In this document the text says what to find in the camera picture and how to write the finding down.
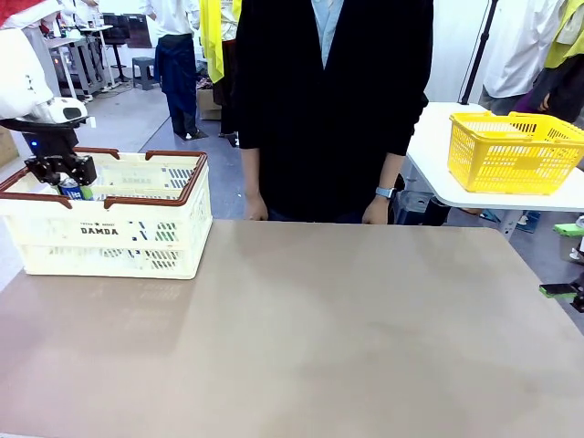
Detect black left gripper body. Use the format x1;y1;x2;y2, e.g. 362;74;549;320
20;122;81;162

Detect blue drink can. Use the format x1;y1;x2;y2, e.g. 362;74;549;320
57;177;96;203

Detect person's left forearm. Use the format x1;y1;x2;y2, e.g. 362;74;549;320
379;152;408;191

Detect yellow plastic shopping basket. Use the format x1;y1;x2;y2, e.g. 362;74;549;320
446;110;584;195

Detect person's right hand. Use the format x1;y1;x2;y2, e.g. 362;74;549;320
245;190;270;223

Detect person's left hand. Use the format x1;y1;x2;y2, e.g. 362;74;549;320
361;194;394;226

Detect background work desk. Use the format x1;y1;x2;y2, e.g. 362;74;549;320
43;23;116;99

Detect grey plastic stool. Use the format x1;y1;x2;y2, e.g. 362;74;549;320
131;56;161;91

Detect bystander with blue jacket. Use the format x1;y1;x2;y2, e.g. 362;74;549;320
138;0;209;141

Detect black monitor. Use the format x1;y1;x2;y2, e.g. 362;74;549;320
102;12;155;49

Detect cardboard box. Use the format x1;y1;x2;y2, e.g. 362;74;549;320
196;88;225;121

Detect white side table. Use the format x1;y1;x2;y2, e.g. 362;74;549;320
404;100;584;235

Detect bystander in yellow vest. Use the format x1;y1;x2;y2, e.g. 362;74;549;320
515;0;584;125

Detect hanging yellow garment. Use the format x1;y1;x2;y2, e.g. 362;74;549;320
198;0;239;85

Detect bystander in white shirt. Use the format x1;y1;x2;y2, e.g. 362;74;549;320
478;0;567;116

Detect black tripod pole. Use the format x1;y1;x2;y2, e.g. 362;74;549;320
459;0;499;106

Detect person in black cardigan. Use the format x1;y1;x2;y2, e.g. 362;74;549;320
232;0;434;224

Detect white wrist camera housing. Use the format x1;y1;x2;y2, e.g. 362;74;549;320
43;97;98;129

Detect cream shopping basket brown handles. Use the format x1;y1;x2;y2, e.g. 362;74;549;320
0;147;214;280

